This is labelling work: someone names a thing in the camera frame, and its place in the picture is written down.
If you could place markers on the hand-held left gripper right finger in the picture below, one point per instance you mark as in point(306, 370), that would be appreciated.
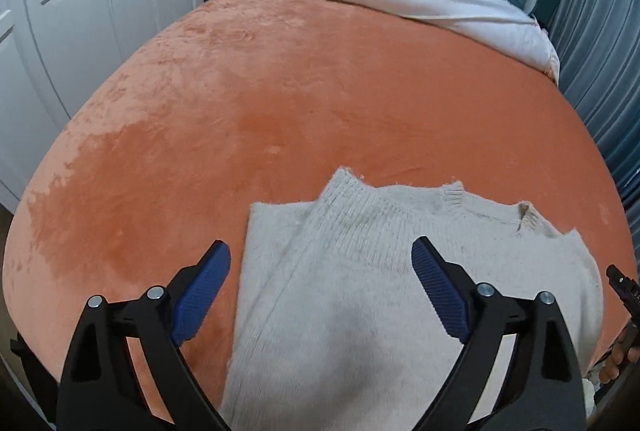
point(440, 291)

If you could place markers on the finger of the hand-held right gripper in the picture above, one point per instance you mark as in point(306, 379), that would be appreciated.
point(622, 287)

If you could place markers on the person's right hand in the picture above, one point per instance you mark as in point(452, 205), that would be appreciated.
point(620, 358)

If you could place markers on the orange fleece blanket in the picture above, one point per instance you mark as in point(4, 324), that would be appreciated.
point(300, 111)

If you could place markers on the blue-grey curtain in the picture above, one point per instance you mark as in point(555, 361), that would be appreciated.
point(600, 61)

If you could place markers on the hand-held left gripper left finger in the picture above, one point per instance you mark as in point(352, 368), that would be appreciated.
point(200, 296)

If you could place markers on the cream knitted sweater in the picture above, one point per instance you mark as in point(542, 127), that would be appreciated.
point(350, 291)

